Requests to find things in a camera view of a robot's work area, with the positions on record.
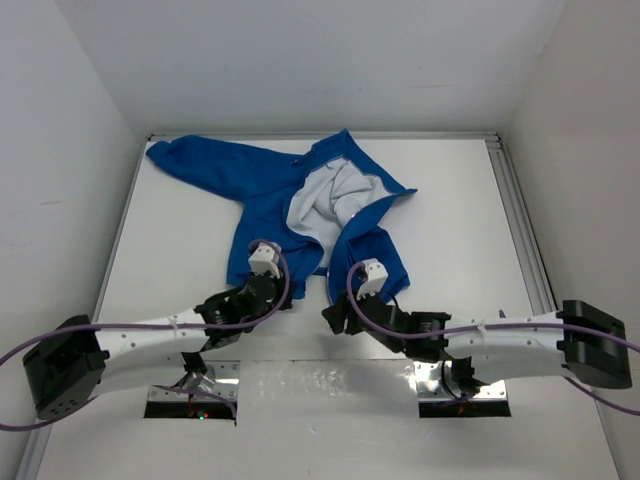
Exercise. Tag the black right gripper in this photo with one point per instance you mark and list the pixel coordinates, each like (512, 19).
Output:
(337, 314)

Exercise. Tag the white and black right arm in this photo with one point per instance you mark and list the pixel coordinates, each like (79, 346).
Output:
(579, 341)

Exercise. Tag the aluminium frame rail back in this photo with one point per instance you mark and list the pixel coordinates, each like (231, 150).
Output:
(317, 135)

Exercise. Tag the metal base plate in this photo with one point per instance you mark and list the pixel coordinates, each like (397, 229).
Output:
(434, 383)
(221, 380)

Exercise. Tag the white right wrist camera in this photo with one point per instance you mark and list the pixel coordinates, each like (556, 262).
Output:
(374, 275)

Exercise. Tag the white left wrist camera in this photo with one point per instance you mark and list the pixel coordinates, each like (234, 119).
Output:
(264, 259)

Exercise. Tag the aluminium frame rail left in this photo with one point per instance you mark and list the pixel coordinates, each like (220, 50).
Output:
(60, 212)

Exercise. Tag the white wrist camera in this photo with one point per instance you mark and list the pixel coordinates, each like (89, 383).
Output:
(374, 275)
(264, 259)

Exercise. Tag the blue zip-up jacket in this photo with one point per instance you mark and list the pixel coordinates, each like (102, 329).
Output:
(322, 208)

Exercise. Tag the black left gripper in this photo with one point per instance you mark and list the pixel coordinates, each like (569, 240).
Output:
(287, 302)

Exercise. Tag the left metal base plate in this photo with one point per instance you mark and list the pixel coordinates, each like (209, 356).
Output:
(221, 380)

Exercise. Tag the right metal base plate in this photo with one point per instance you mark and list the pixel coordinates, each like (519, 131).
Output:
(434, 383)

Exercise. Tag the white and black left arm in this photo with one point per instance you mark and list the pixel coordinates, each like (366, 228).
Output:
(81, 360)

